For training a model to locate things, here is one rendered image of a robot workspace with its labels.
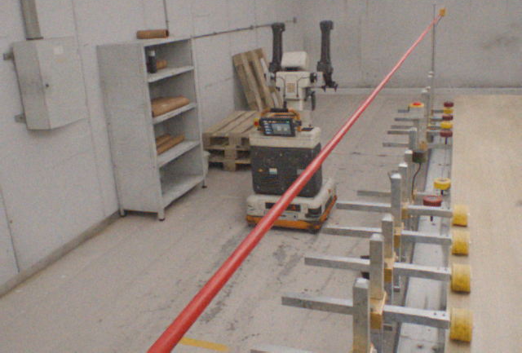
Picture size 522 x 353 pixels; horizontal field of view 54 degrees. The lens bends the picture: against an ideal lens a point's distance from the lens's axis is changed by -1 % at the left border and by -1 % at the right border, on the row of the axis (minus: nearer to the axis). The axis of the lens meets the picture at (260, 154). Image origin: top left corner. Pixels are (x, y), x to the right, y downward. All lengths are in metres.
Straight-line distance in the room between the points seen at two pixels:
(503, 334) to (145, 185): 3.56
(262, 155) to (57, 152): 1.58
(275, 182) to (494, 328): 2.84
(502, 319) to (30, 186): 3.25
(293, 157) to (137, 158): 1.38
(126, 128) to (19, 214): 1.17
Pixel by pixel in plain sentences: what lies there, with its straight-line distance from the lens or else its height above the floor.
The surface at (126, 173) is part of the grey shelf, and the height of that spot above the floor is 0.43.
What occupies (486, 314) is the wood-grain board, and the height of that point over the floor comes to 0.90.
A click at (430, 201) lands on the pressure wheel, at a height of 0.90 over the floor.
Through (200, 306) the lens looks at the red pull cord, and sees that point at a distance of 0.25.
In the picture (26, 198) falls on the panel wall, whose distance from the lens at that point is 4.02.
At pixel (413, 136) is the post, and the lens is 2.63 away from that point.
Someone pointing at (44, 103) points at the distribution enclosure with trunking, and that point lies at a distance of 3.80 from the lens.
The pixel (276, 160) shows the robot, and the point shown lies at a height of 0.59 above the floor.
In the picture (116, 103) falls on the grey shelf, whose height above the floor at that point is 1.06.
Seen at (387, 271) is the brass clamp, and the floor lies 0.96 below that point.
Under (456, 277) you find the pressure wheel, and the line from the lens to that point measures 1.69.
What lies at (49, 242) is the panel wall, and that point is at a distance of 4.24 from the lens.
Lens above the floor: 1.78
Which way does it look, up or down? 16 degrees down
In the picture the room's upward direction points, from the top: 4 degrees counter-clockwise
